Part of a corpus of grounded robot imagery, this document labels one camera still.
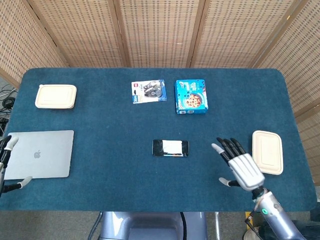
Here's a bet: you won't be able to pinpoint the black smartphone with teal back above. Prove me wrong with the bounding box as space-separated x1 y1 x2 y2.
151 139 190 158

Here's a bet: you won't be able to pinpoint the blue cookie box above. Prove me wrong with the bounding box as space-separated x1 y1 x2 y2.
174 79 209 115

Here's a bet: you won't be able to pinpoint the blue-grey robot torso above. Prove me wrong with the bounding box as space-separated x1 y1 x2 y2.
99 211 208 240

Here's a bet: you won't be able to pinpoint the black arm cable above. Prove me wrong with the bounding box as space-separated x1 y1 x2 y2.
243 211 258 227

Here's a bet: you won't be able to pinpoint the silver apple laptop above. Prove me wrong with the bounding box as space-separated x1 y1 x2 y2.
3 129 75 181

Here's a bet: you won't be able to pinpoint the correction tape blister pack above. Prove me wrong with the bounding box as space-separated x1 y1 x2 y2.
131 79 168 105

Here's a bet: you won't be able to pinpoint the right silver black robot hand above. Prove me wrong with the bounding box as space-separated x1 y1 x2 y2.
211 137 266 192

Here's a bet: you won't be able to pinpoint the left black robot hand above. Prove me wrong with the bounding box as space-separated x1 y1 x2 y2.
0 135 34 194

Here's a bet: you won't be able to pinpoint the blue table mat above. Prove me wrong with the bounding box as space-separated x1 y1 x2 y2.
0 67 318 213

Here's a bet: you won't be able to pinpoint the beige lidded food container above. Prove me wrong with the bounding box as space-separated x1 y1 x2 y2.
251 130 284 176
34 84 78 110

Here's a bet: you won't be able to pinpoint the black floor cables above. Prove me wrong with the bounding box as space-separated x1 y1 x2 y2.
0 83 19 137

